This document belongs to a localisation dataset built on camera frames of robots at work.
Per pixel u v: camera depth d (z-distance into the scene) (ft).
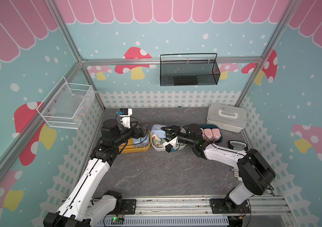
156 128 2.53
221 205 2.44
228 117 3.22
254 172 1.52
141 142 3.02
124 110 1.99
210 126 3.26
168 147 2.20
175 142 2.24
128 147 2.87
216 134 3.10
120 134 1.95
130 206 2.44
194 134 2.11
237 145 3.18
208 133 3.14
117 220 2.38
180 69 3.17
